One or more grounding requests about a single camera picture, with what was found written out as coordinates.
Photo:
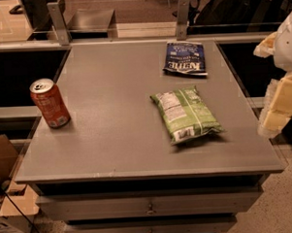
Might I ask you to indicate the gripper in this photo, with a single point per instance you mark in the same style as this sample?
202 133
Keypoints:
288 45

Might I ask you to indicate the blue Kettle chip bag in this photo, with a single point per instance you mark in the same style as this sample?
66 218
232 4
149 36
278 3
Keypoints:
186 58

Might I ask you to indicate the black bag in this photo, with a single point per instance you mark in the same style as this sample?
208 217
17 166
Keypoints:
238 16

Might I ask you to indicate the green jalapeno chip bag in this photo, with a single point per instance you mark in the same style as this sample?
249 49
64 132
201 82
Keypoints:
185 114

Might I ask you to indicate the grey drawer cabinet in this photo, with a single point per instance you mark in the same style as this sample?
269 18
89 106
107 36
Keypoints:
99 173

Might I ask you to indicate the upper drawer knob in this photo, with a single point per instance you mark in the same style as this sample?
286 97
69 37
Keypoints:
150 211

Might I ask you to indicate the orange soda can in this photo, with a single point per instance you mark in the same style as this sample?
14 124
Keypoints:
46 96

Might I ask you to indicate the cardboard box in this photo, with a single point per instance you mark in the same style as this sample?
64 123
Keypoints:
17 201

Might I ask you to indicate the right metal bracket post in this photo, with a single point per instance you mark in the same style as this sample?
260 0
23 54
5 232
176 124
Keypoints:
182 17

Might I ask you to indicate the metal bracket post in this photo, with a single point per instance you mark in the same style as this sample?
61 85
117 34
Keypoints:
182 17
59 24

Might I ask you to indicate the left metal bracket post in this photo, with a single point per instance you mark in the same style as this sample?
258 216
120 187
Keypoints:
59 24

